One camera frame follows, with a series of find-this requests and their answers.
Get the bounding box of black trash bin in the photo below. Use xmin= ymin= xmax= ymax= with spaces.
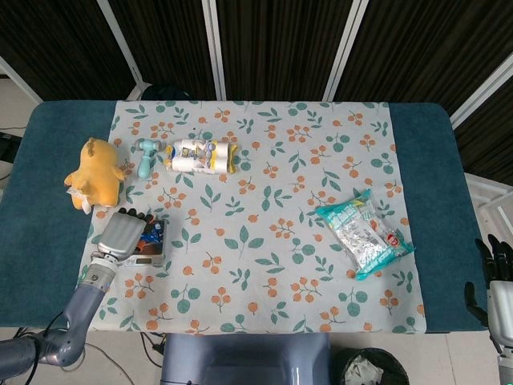
xmin=340 ymin=346 xmax=410 ymax=385

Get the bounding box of silver digital kitchen scale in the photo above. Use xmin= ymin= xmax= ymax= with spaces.
xmin=119 ymin=218 xmax=168 ymax=268

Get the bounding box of teal silver snack bag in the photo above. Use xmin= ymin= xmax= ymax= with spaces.
xmin=314 ymin=188 xmax=416 ymax=282

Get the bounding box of teal table cover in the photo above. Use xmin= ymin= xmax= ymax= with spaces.
xmin=0 ymin=99 xmax=491 ymax=334

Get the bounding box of white metal rack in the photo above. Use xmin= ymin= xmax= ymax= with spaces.
xmin=467 ymin=174 xmax=513 ymax=241

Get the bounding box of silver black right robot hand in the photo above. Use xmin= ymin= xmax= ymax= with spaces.
xmin=463 ymin=234 xmax=513 ymax=344

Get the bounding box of grey-blue robot torso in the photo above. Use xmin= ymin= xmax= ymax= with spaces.
xmin=160 ymin=332 xmax=333 ymax=385

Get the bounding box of white rolls yellow-ended package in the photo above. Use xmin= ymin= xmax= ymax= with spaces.
xmin=163 ymin=138 xmax=240 ymax=176

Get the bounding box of black floor cable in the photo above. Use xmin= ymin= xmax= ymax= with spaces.
xmin=139 ymin=332 xmax=168 ymax=368

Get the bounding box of teal toy hammer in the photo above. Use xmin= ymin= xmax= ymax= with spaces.
xmin=132 ymin=138 xmax=166 ymax=178

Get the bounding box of white crumpled waste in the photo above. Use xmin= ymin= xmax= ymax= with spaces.
xmin=345 ymin=352 xmax=384 ymax=385

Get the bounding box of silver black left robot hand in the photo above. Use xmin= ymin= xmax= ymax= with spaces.
xmin=91 ymin=207 xmax=156 ymax=264

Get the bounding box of black box device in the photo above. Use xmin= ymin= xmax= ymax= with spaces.
xmin=0 ymin=130 xmax=21 ymax=161

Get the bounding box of blue cookie packet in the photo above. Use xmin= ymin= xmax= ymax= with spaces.
xmin=138 ymin=219 xmax=167 ymax=248

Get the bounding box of leaf and berry print tablecloth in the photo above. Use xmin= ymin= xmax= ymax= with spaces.
xmin=78 ymin=99 xmax=426 ymax=334

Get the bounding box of orange plush toy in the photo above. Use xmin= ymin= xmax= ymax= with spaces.
xmin=63 ymin=136 xmax=126 ymax=214

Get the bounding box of white partition frame post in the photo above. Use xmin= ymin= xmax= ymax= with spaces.
xmin=0 ymin=55 xmax=44 ymax=103
xmin=448 ymin=54 xmax=513 ymax=129
xmin=201 ymin=0 xmax=228 ymax=101
xmin=321 ymin=0 xmax=370 ymax=102
xmin=95 ymin=0 xmax=146 ymax=101

